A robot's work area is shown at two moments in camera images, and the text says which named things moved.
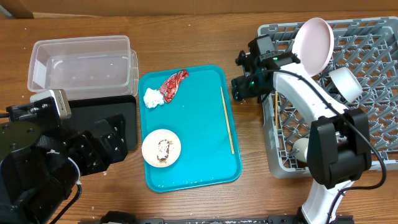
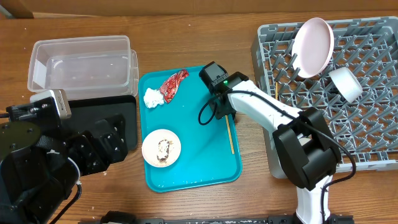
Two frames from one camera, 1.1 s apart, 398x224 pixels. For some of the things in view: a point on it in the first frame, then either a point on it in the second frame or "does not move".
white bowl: [349, 86] does not move
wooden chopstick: [229, 129] does not move
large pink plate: [313, 45] does not move
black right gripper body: [249, 64] -> [224, 109]
